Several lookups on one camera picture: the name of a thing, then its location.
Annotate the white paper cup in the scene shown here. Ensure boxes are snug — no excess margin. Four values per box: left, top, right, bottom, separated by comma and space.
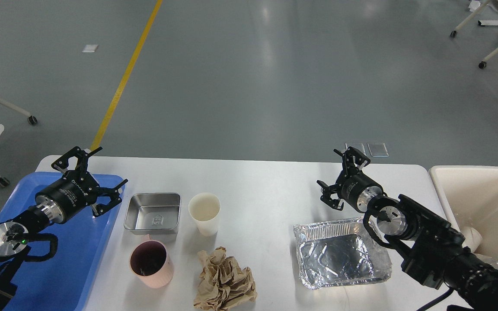
188, 192, 221, 237

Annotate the white floor marker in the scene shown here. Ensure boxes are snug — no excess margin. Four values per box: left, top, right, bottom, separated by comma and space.
82, 44, 99, 53

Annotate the blue plastic tray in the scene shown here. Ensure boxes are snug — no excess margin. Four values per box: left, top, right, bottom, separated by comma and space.
0, 172, 121, 311

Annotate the pink ribbed mug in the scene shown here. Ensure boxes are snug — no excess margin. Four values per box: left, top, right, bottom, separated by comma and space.
130, 235, 174, 288

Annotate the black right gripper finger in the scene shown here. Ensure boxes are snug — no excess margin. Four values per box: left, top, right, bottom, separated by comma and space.
316, 180, 344, 211
334, 147, 371, 178

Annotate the beige plastic bin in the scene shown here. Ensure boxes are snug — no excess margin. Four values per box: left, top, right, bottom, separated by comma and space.
429, 165, 498, 262

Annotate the aluminium foil tray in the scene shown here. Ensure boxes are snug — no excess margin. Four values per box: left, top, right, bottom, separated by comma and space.
293, 217, 393, 290

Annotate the crumpled white cup in bin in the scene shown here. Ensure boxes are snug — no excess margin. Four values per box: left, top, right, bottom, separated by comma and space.
460, 226, 483, 253

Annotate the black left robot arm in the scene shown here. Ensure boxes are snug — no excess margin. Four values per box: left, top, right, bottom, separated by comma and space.
0, 147, 127, 311

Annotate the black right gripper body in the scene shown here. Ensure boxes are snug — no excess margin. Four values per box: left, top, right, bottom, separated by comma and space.
336, 171, 385, 213

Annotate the white chair base right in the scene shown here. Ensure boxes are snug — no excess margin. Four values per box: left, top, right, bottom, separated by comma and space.
450, 0, 498, 70

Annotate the stainless steel rectangular dish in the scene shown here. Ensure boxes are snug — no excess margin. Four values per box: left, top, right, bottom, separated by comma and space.
123, 193, 181, 235

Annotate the clear floor plate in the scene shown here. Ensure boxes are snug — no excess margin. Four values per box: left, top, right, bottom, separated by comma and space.
367, 142, 389, 157
345, 142, 367, 155

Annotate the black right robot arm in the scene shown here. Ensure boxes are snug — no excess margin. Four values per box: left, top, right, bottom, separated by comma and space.
317, 147, 498, 311

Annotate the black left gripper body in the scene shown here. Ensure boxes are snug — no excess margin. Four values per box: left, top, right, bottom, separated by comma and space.
35, 176, 99, 224

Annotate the clear floor plate right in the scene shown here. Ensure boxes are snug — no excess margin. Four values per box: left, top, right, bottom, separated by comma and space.
367, 142, 389, 157

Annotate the crumpled brown paper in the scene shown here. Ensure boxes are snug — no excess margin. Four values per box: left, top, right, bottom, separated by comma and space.
192, 247, 258, 311

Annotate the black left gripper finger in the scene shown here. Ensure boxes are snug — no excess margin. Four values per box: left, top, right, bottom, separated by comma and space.
51, 147, 103, 178
91, 179, 128, 217

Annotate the clear floor plate left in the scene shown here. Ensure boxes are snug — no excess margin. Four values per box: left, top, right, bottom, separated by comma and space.
345, 142, 367, 155

